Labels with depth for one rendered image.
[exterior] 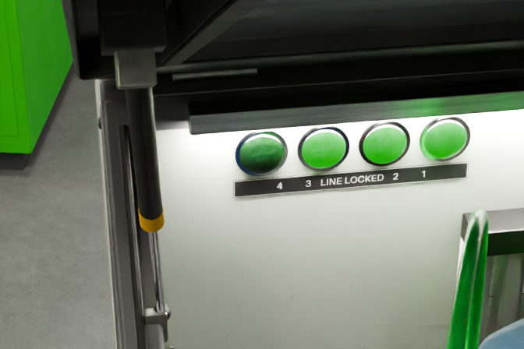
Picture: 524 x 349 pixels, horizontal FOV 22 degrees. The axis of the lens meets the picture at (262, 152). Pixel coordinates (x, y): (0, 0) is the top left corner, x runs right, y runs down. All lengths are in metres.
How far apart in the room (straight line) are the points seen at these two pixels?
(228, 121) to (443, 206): 0.26
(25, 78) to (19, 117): 0.12
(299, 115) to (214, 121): 0.08
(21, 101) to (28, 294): 0.61
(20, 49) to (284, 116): 2.49
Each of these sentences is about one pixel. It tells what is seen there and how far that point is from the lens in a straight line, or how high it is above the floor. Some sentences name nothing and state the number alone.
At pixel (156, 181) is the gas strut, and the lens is 0.97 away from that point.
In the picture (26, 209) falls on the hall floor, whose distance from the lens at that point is 3.73.
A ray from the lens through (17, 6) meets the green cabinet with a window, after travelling 3.62.
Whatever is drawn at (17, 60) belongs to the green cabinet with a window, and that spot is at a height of 0.38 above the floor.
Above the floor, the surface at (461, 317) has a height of 1.41.
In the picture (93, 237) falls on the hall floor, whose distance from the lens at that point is 3.59.
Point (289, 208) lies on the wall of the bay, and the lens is 1.30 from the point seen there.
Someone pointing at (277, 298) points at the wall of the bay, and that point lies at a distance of 1.36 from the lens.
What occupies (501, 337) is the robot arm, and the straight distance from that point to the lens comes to 0.79.
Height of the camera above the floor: 2.03
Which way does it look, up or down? 31 degrees down
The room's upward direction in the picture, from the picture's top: straight up
